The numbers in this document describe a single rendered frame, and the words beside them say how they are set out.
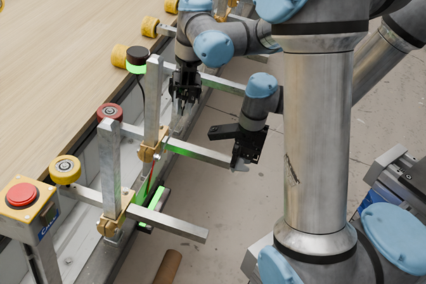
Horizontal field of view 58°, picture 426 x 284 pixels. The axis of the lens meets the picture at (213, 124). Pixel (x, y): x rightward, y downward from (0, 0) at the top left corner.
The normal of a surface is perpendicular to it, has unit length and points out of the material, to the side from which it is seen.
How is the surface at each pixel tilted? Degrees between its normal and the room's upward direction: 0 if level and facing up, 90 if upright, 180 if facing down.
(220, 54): 90
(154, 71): 90
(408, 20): 73
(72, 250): 0
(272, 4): 83
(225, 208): 0
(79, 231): 0
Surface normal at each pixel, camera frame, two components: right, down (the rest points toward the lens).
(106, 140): -0.28, 0.61
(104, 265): 0.15, -0.73
